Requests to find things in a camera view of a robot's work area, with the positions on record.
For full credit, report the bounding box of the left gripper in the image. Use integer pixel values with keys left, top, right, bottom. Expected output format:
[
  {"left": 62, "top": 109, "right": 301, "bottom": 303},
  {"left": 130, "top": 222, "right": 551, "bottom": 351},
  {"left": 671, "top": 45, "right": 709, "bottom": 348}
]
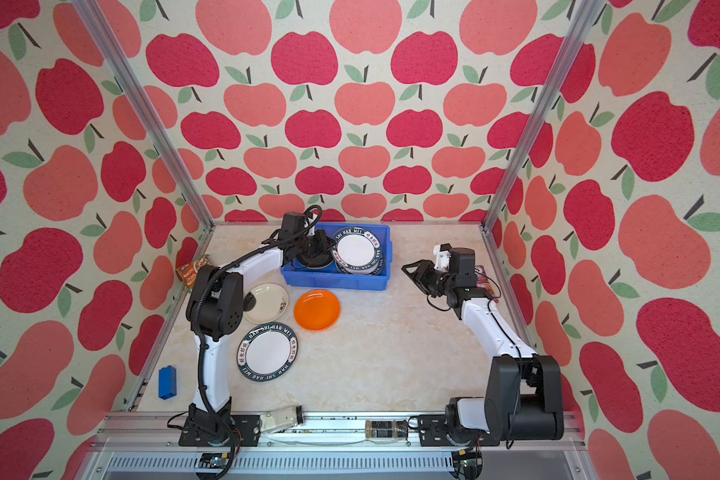
[{"left": 294, "top": 231, "right": 336, "bottom": 259}]

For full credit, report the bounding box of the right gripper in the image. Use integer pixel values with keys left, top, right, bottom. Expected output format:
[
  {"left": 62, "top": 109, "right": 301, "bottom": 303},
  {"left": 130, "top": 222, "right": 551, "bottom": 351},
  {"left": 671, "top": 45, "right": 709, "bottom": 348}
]
[{"left": 403, "top": 258, "right": 455, "bottom": 299}]

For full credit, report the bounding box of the black plate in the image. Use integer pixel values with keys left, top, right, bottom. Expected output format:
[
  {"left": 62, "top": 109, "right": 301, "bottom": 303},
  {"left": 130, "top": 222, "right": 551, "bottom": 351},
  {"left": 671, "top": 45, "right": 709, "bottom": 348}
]
[{"left": 296, "top": 252, "right": 334, "bottom": 270}]

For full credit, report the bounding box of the green-rim hao wei plate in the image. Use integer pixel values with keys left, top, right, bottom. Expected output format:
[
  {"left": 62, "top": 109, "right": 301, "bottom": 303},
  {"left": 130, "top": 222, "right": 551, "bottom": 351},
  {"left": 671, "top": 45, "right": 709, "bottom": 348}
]
[
  {"left": 332, "top": 226, "right": 385, "bottom": 275},
  {"left": 236, "top": 322, "right": 299, "bottom": 383}
]

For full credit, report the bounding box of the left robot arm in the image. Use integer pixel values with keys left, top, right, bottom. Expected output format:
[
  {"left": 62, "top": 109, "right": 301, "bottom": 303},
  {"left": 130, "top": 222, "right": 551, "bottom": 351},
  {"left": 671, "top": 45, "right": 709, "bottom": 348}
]
[{"left": 186, "top": 229, "right": 336, "bottom": 433}]

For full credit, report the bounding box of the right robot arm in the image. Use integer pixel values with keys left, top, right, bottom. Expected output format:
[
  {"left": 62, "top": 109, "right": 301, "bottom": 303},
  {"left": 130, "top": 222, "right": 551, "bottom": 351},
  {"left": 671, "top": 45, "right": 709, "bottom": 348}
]
[{"left": 401, "top": 244, "right": 565, "bottom": 446}]

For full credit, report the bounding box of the blue plastic bin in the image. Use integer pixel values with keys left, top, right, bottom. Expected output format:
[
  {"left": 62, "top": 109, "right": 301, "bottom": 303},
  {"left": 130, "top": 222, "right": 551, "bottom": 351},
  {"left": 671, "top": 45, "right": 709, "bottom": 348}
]
[{"left": 280, "top": 222, "right": 394, "bottom": 291}]

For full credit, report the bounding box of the purple candy bag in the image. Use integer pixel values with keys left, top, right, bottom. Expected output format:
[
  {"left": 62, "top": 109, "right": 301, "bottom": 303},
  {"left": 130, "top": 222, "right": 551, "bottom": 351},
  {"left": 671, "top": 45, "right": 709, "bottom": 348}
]
[{"left": 475, "top": 265, "right": 496, "bottom": 296}]

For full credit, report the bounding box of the orange plate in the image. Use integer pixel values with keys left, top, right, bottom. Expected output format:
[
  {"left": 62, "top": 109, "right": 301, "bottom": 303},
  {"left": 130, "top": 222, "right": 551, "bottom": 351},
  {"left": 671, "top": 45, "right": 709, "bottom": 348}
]
[{"left": 293, "top": 290, "right": 341, "bottom": 331}]

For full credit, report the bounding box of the plain cream plate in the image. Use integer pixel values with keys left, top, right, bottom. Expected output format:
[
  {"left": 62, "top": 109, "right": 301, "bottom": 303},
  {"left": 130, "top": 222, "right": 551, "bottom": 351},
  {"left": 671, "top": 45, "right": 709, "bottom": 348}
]
[{"left": 243, "top": 283, "right": 289, "bottom": 324}]

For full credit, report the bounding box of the orange noodle snack packet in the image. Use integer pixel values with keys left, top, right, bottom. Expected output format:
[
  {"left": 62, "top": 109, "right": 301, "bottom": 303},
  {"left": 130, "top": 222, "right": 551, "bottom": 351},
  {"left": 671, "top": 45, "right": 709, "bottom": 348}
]
[{"left": 176, "top": 254, "right": 209, "bottom": 288}]

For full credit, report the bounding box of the small dark electronics module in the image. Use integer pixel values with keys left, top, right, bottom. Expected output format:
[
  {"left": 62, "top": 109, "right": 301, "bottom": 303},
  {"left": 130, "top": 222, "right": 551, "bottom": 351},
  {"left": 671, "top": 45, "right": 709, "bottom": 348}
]
[{"left": 365, "top": 420, "right": 408, "bottom": 441}]

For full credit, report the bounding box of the beige connector box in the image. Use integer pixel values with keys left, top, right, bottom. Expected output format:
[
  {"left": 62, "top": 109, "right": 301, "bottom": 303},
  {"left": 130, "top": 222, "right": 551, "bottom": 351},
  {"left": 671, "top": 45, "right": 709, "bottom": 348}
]
[{"left": 260, "top": 405, "right": 304, "bottom": 435}]

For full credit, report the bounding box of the blue rectangular block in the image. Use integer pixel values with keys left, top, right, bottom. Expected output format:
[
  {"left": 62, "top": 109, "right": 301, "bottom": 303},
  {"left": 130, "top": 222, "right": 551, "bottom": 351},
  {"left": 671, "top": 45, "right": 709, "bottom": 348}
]
[{"left": 158, "top": 365, "right": 178, "bottom": 400}]

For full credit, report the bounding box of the black corrugated cable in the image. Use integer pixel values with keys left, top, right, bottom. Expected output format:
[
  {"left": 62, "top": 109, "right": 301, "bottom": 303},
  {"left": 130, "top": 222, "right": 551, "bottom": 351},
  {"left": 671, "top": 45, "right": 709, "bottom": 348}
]
[{"left": 190, "top": 205, "right": 324, "bottom": 480}]

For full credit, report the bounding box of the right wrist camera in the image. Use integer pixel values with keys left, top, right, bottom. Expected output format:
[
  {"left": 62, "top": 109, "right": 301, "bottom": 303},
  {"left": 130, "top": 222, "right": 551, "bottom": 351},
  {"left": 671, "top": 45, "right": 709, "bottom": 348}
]
[{"left": 433, "top": 243, "right": 452, "bottom": 272}]

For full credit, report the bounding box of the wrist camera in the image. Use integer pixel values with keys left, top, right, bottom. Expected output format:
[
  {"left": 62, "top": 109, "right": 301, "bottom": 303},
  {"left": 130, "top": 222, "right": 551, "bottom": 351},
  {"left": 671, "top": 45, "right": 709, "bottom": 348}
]
[
  {"left": 433, "top": 243, "right": 452, "bottom": 272},
  {"left": 279, "top": 212, "right": 308, "bottom": 239}
]

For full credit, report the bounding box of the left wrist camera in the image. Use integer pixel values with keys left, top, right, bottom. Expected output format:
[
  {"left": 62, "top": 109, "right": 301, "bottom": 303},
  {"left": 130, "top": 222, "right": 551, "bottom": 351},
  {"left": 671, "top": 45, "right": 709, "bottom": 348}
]
[{"left": 279, "top": 212, "right": 308, "bottom": 239}]

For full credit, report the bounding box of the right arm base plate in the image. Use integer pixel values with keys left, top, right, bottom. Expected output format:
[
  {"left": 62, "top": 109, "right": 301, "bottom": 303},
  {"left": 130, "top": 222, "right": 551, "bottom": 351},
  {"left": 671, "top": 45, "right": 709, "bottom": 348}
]
[{"left": 409, "top": 414, "right": 497, "bottom": 448}]

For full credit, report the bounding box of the front aluminium frame rail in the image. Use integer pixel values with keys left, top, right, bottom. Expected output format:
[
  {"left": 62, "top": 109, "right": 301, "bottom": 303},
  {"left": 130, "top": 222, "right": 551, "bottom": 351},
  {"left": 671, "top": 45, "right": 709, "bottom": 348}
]
[{"left": 71, "top": 411, "right": 597, "bottom": 479}]

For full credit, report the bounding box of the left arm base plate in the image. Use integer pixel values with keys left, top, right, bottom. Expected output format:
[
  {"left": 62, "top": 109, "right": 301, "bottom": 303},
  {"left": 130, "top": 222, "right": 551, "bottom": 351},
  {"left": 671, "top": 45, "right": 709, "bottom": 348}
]
[{"left": 178, "top": 411, "right": 261, "bottom": 448}]

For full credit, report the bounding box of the right aluminium frame post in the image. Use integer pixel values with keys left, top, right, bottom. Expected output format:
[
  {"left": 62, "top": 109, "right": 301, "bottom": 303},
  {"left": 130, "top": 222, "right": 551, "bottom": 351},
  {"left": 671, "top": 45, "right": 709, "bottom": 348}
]
[{"left": 482, "top": 0, "right": 606, "bottom": 232}]

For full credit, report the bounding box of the aluminium frame post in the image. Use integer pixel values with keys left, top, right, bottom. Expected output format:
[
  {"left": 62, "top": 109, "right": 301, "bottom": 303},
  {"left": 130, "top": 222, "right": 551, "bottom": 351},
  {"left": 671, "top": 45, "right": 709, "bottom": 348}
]
[
  {"left": 482, "top": 0, "right": 606, "bottom": 232},
  {"left": 70, "top": 0, "right": 216, "bottom": 229}
]

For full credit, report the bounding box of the left aluminium frame post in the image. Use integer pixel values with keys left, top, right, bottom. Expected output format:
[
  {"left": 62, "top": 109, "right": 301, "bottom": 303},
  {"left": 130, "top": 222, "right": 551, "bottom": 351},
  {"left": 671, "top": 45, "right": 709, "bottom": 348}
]
[{"left": 70, "top": 0, "right": 216, "bottom": 229}]

